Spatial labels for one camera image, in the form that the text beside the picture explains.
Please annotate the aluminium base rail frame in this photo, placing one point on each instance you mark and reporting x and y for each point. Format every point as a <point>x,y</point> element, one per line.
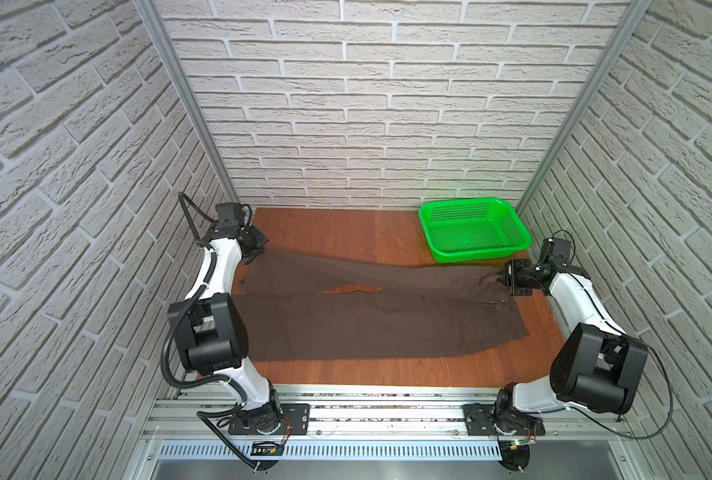
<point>373,423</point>

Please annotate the small black electronics box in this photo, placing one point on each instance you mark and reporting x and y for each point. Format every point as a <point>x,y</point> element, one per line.
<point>267,449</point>

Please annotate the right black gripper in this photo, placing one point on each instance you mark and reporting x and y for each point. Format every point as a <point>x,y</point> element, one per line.
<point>512,267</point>

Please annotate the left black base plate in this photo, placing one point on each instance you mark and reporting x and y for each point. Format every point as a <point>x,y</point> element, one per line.
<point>294,417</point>

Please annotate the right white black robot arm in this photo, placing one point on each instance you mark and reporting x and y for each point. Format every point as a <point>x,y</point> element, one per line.
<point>599,367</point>

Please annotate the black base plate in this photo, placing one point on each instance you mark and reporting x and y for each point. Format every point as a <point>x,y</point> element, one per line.
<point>294,417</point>
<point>490,420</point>

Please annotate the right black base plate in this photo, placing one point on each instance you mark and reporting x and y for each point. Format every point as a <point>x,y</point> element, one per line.
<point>490,420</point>

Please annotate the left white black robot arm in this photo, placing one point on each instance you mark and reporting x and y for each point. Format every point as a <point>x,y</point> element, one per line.
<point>207,341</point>

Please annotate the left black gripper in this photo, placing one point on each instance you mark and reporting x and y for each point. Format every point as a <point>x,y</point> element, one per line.
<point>261,238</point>

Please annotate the brown trousers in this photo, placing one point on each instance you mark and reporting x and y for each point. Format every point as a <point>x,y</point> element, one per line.
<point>298,307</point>

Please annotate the green plastic basket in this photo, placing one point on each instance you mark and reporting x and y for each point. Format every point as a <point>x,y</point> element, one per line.
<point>473,229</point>

